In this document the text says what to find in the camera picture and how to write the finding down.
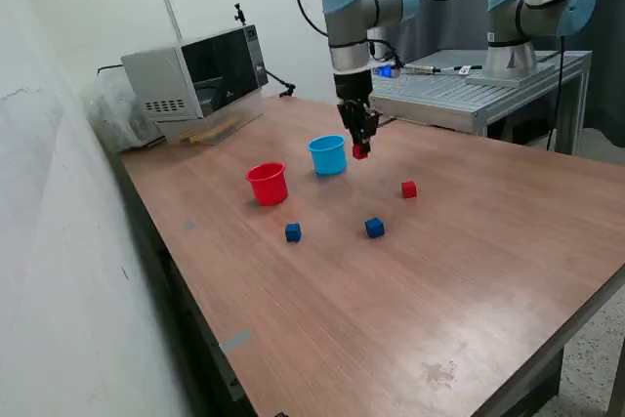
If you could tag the dark metal table frame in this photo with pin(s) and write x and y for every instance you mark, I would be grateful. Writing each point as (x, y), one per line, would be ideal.
(537, 385)

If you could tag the silver microwave oven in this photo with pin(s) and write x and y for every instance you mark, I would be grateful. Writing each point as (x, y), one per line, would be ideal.
(161, 75)

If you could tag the clear plastic bag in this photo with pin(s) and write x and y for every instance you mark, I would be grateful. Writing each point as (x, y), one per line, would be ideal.
(112, 114)

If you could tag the red plastic cup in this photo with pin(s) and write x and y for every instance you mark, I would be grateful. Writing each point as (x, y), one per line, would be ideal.
(267, 187)

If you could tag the dark grey curtain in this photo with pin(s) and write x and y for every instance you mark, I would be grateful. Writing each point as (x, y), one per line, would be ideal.
(449, 26)

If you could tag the blue plastic cup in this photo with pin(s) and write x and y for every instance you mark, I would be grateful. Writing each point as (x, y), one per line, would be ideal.
(329, 160)

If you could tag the wooden sticks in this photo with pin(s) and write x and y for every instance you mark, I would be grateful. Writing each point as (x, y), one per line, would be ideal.
(205, 134)

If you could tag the small black camera mount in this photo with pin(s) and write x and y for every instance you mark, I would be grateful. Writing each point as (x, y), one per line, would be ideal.
(239, 14)

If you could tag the red cube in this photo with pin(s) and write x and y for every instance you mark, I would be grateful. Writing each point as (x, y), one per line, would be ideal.
(359, 153)
(409, 190)

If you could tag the dark flat strip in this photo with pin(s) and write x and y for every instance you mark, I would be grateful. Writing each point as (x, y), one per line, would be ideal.
(383, 123)

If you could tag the clear acrylic riser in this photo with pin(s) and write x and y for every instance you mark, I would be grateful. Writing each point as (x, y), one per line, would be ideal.
(244, 112)

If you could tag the aluminium robot stand table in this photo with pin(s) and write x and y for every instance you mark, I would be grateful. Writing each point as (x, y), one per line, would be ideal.
(439, 95)

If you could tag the long grey tape strip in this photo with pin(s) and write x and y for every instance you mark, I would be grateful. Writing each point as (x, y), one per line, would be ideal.
(236, 341)

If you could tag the blue cube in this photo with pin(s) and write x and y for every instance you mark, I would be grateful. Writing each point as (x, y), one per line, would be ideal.
(293, 233)
(375, 228)

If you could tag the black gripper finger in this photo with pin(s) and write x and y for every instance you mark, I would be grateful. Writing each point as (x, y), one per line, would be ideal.
(356, 136)
(370, 134)

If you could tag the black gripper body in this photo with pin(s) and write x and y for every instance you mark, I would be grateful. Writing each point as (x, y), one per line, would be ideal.
(352, 87)

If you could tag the thin white rod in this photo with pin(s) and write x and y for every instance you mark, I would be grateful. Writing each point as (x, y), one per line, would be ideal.
(174, 21)

